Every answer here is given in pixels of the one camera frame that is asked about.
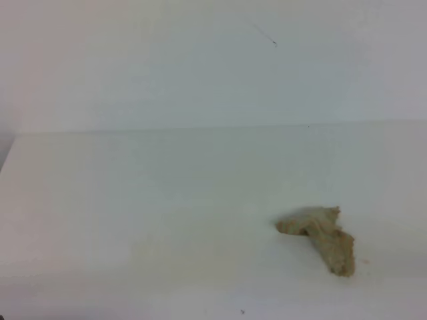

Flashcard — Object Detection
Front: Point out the green-beige rag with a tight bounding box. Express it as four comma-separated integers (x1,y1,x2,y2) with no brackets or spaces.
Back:
275,206,356,277

